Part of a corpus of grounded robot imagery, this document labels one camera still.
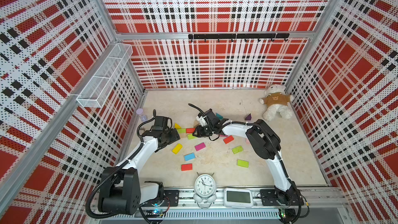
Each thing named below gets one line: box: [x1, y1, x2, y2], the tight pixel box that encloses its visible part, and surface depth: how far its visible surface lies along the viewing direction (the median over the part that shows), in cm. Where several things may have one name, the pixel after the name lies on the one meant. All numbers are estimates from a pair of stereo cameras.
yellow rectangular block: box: [172, 143, 183, 155], surface depth 92 cm
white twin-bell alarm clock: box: [193, 171, 218, 209], surface depth 75 cm
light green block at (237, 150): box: [231, 145, 244, 154], surface depth 90 cm
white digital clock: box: [223, 187, 254, 208], surface depth 72 cm
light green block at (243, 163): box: [236, 159, 250, 168], surface depth 86 cm
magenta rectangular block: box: [194, 142, 206, 152], surface depth 93 cm
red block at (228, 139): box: [223, 135, 235, 145], surface depth 95 cm
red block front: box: [180, 163, 193, 172], surface depth 86 cm
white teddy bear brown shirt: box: [259, 84, 295, 122], surface depth 105 cm
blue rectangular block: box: [183, 152, 196, 162], surface depth 89 cm
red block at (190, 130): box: [186, 128, 196, 134], surface depth 100 cm
